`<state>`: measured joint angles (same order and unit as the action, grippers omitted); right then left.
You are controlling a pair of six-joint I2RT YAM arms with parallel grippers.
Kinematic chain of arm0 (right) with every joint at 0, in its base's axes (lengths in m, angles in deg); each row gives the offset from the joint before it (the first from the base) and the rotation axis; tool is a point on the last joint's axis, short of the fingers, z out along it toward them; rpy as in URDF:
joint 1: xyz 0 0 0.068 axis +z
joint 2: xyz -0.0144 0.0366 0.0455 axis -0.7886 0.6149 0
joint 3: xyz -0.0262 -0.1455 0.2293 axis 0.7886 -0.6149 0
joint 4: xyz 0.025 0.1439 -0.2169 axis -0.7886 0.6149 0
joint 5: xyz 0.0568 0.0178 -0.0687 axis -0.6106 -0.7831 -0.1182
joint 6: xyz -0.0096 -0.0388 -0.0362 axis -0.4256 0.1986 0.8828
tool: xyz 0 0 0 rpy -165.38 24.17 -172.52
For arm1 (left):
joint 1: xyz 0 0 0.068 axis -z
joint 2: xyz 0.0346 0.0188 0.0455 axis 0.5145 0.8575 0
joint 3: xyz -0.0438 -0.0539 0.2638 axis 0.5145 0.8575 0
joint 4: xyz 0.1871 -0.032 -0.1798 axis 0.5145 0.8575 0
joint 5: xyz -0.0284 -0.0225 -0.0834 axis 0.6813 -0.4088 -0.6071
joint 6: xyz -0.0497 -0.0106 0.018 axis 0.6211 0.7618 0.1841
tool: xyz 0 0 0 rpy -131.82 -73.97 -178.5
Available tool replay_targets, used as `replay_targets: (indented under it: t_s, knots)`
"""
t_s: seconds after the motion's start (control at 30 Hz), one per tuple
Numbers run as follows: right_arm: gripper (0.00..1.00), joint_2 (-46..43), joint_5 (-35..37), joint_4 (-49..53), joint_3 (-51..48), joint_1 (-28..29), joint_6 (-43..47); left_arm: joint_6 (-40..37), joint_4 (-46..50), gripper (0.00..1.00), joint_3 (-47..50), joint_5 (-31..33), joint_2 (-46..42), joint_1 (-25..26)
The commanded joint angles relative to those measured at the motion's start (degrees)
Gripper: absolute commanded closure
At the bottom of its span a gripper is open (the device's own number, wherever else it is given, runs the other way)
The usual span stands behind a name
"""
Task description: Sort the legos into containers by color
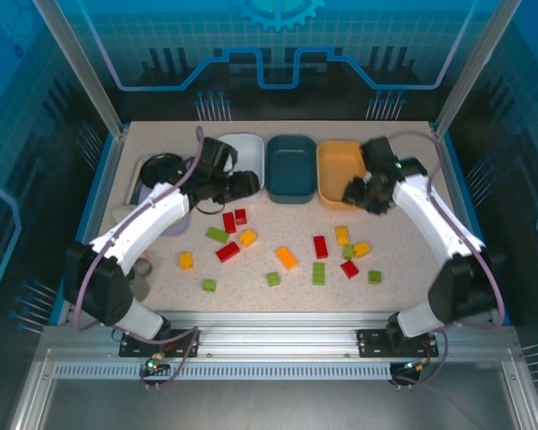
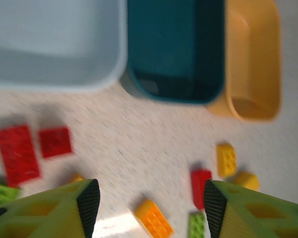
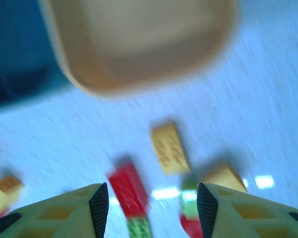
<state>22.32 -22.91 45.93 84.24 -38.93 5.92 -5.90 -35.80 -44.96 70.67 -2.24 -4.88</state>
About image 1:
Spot aluminium right side rail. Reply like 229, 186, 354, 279
430, 125, 499, 324

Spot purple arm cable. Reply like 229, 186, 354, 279
385, 128, 508, 391
74, 125, 205, 391

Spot aluminium rail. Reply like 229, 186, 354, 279
430, 125, 499, 324
56, 127, 129, 324
39, 310, 519, 365

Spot beige fabric lump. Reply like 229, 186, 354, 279
110, 203, 136, 224

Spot aluminium frame post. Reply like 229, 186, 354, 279
433, 0, 525, 138
31, 0, 130, 138

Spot white plastic container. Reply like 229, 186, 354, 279
217, 133, 265, 192

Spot aluminium left frame post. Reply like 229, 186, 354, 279
31, 0, 130, 138

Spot dark teal plastic container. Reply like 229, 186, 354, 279
265, 134, 318, 206

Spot aluminium left side rail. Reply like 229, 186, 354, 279
56, 127, 129, 324

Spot small circuit board green LED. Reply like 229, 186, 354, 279
390, 360, 431, 386
143, 353, 171, 377

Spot pale orange plastic container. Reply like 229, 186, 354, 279
317, 140, 373, 211

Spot thin wooden stick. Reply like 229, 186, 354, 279
126, 155, 145, 194

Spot long orange lego brick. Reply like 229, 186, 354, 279
274, 245, 299, 271

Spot aluminium front rail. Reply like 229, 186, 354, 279
39, 310, 519, 365

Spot grey metal lower panel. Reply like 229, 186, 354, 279
44, 379, 519, 430

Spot aluminium right frame post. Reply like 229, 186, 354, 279
433, 0, 525, 138

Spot slotted grey cable duct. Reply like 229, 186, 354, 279
52, 363, 395, 382

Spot black round plate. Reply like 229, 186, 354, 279
141, 152, 185, 185

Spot lavender plastic tray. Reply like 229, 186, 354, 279
124, 153, 193, 237

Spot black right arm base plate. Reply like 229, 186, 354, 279
356, 328, 439, 359

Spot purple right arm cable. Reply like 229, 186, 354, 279
385, 128, 508, 391

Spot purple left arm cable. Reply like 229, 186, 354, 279
74, 125, 205, 391

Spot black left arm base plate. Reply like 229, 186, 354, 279
118, 329, 201, 359

